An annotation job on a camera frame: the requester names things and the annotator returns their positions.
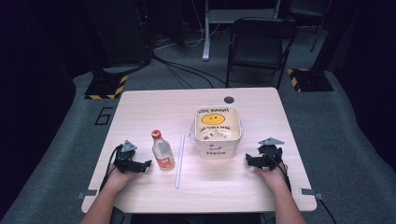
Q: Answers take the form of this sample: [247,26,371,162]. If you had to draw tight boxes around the person's left hand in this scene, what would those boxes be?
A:
[104,166,139,194]

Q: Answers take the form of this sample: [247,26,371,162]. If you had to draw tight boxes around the crumpled white paper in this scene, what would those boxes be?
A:
[200,129,233,141]

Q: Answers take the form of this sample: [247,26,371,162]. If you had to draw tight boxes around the black base with yellow stripes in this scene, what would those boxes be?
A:
[286,67,335,93]
[84,74,129,101]

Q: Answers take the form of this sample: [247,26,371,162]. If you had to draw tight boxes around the left hand-held gripper cable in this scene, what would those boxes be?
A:
[98,145,123,191]

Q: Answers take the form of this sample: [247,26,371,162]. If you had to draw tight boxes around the black floor cables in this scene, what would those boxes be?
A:
[151,53,231,91]

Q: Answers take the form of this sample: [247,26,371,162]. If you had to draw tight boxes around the grey metal table bracket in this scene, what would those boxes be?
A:
[299,188,324,201]
[76,189,98,201]

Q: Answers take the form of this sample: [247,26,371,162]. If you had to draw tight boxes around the clear plastic bottle red cap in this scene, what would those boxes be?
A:
[150,129,176,172]

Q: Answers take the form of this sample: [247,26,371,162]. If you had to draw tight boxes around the white straw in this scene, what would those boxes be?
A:
[174,133,187,189]

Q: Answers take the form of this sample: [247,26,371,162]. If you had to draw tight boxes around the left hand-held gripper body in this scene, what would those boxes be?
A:
[113,139,148,175]

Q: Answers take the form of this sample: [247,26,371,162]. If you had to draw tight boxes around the dark cabinet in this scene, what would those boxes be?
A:
[83,0,155,69]

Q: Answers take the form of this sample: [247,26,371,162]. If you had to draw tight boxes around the black folding chair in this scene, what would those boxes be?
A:
[225,16,299,91]

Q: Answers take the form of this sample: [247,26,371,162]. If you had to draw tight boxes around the white desk frame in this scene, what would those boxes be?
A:
[201,0,282,62]

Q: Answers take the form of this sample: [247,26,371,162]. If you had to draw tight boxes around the black cable at table bracket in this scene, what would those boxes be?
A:
[317,197,338,224]

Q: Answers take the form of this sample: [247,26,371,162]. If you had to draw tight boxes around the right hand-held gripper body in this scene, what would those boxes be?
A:
[257,136,286,171]

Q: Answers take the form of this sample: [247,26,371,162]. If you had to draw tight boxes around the right hand-held gripper cable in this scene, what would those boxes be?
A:
[266,151,292,192]

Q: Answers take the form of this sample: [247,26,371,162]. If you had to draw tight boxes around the person's right hand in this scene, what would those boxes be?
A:
[253,162,289,192]

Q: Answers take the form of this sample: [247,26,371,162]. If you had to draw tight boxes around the white bin with smiley face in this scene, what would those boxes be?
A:
[193,105,244,161]

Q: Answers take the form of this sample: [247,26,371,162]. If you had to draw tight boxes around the hand-held gripper cable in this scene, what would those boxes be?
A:
[266,151,292,192]
[98,145,123,191]

